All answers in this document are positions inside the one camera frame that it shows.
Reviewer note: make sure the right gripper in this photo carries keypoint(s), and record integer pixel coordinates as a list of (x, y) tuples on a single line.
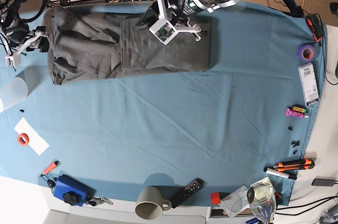
[(18, 32)]

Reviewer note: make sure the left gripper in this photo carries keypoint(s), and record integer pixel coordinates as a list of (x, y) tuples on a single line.
[(173, 12)]

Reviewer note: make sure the grey T-shirt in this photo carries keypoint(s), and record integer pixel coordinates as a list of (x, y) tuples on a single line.
[(109, 45)]

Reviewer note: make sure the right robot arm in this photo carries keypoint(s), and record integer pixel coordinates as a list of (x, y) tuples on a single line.
[(10, 11)]

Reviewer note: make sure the frosted plastic cup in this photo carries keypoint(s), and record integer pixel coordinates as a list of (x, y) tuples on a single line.
[(13, 92)]

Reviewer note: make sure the orange tape roll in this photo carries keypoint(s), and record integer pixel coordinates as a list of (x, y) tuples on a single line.
[(23, 139)]

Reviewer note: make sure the white paper sheet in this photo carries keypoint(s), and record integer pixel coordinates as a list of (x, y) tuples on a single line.
[(37, 143)]

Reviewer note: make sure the orange marker pen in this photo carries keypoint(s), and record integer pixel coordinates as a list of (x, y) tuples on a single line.
[(51, 167)]

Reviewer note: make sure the blue black clamp tool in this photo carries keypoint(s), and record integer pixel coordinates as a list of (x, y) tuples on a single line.
[(295, 10)]

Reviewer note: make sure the blue table cloth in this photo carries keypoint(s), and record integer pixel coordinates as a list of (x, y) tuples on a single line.
[(223, 125)]

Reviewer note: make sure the blue block with black knob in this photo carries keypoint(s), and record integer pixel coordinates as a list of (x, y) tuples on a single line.
[(70, 191)]

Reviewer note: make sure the purple tape roll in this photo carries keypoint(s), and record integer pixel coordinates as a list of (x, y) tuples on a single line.
[(306, 53)]

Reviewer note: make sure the orange black tape measure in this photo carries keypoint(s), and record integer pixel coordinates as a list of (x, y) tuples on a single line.
[(315, 26)]

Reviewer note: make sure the metal keys carabiner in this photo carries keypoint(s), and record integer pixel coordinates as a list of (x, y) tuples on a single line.
[(95, 201)]

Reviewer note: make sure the white labelled package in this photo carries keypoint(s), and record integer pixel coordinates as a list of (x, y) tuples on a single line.
[(309, 84)]

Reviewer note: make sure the purple glue tube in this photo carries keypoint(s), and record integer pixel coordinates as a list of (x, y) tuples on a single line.
[(292, 113)]

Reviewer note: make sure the yellow green battery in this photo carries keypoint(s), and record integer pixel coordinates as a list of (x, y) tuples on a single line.
[(299, 109)]

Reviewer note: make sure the black remote control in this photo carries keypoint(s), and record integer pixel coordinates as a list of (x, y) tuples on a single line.
[(183, 194)]

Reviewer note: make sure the beige ceramic mug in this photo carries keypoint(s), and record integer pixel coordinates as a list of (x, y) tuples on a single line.
[(150, 204)]

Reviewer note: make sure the white black marker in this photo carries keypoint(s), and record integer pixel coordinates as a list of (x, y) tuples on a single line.
[(279, 174)]

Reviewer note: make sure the red cube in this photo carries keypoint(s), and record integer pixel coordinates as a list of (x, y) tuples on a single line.
[(215, 198)]

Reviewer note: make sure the folded clear plastic bag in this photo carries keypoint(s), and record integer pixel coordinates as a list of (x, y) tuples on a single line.
[(236, 202)]

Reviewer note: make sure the clear wine glass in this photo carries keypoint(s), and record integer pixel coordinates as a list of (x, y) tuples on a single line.
[(262, 201)]

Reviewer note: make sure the orange black utility knife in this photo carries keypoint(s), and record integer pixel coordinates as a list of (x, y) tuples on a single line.
[(301, 164)]

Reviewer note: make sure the black power adapter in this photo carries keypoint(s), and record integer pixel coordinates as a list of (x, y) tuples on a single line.
[(324, 182)]

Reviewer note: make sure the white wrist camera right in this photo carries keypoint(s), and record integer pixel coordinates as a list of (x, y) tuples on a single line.
[(12, 60)]

